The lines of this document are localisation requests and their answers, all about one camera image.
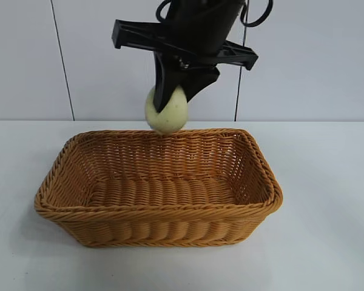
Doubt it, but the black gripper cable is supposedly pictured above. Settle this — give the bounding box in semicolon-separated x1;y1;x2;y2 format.
238;0;274;27

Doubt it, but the pale round egg yolk pastry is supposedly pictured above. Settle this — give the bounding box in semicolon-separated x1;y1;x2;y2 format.
144;85;189;135

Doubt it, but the brown woven wicker basket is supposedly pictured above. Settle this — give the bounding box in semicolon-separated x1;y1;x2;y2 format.
33;128;284;248

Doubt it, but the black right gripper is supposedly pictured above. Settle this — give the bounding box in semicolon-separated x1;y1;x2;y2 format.
110;0;259;113

